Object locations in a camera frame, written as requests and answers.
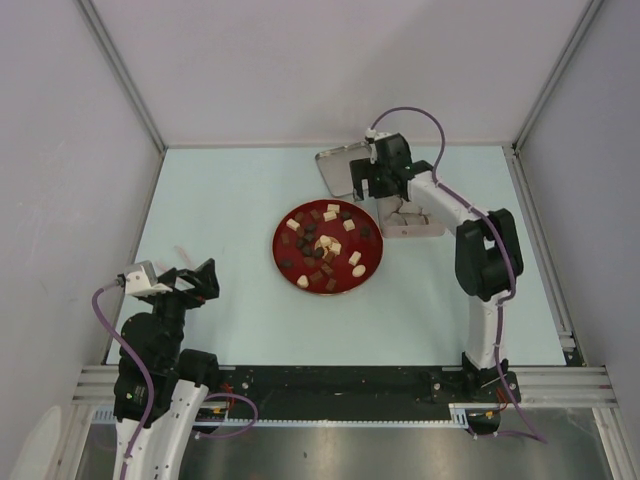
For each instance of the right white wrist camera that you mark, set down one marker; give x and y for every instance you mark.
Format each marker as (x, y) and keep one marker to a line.
(372, 135)

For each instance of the white rectangular chocolate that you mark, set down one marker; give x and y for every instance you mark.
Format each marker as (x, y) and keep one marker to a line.
(329, 216)

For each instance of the white chocolate piece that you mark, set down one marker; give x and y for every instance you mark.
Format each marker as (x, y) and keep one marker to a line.
(354, 258)

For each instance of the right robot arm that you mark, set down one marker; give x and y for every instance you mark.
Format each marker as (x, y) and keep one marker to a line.
(487, 258)

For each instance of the white heart chocolate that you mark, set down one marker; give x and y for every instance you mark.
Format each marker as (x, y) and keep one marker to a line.
(302, 282)

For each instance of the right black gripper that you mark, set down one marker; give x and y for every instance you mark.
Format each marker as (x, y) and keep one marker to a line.
(364, 169)

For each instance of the white oval chocolate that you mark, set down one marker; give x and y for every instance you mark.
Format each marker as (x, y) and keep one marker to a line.
(358, 271)

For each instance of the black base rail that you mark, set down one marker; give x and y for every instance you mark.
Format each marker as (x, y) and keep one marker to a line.
(409, 395)

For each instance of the white chocolate cube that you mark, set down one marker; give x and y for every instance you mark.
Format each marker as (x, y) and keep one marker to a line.
(349, 225)

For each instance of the metal tin lid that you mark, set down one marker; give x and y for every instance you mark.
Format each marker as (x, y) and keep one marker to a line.
(334, 166)

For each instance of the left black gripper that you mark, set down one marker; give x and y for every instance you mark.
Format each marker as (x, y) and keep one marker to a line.
(202, 277)

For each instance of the pink cat paw tongs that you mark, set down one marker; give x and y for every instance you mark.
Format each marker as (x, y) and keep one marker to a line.
(184, 256)

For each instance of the red round plate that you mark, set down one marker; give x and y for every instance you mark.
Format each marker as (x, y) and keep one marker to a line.
(321, 250)

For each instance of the metal tin box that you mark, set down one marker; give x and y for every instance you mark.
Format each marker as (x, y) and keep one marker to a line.
(398, 218)

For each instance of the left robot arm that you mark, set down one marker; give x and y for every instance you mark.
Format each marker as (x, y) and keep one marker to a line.
(160, 385)

